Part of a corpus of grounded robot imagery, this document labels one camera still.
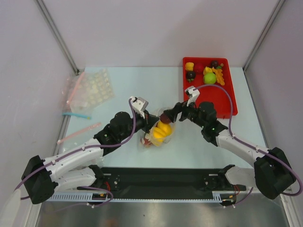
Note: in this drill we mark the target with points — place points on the yellow bell pepper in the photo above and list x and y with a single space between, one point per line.
165 127

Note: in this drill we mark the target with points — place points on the yellow lemon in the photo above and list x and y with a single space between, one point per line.
158 134

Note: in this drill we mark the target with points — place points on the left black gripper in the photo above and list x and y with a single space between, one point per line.
149 121

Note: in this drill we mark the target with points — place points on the green apple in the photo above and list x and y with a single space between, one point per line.
209 78

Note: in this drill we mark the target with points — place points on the orange small bell pepper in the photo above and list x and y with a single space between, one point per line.
189 66

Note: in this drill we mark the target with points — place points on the pink zip bag stack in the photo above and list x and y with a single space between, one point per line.
88 91

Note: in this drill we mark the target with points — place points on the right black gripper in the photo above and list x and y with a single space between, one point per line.
178 109

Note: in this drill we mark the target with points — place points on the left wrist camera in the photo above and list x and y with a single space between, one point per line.
139 105

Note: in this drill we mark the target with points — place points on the lychee bunch with leaves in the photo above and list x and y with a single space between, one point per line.
147 140

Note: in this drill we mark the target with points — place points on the white cable duct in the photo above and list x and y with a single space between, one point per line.
91 197

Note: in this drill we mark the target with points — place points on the blue zip bag strip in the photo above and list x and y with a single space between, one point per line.
76 115

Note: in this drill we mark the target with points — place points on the red plastic tray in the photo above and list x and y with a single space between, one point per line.
224 100

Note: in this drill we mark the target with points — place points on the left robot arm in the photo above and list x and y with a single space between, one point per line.
42 177

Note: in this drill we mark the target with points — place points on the pink zip bag front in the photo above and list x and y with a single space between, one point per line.
91 127

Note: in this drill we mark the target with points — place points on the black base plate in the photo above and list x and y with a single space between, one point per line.
163 183

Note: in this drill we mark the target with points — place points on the purple passion fruit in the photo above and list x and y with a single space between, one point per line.
165 119

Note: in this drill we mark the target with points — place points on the dark mangosteen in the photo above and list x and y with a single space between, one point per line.
190 76

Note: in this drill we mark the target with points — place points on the dark red plum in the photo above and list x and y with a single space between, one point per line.
214 64

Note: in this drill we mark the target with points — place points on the clear zip bag with pattern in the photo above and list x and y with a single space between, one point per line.
173 126

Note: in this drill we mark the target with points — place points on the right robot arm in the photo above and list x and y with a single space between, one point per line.
269 170

